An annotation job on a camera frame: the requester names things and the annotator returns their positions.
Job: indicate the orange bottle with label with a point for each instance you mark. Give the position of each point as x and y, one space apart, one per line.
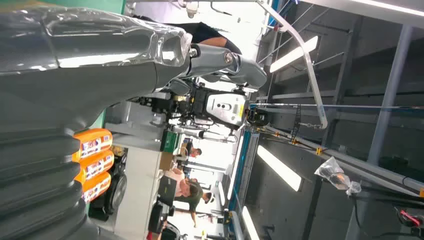
97 187
97 165
94 142

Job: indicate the background humanoid robot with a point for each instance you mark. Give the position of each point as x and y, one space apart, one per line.
225 109

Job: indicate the green box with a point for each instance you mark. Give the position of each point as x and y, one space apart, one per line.
169 141

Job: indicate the brown cardboard box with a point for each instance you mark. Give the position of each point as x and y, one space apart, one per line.
165 161

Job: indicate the grey laptop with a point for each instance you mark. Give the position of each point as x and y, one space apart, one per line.
167 190

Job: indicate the ceiling light strip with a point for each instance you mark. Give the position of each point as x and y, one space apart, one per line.
250 225
293 54
280 169

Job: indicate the black device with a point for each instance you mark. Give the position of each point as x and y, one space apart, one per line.
159 217

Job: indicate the black round stool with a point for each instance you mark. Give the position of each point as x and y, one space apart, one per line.
116 192

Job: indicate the clear plastic bag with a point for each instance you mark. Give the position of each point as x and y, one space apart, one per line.
334 175

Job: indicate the grey steel pillar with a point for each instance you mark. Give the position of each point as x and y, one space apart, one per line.
389 96

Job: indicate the white curved gantry frame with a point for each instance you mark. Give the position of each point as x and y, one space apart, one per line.
308 66

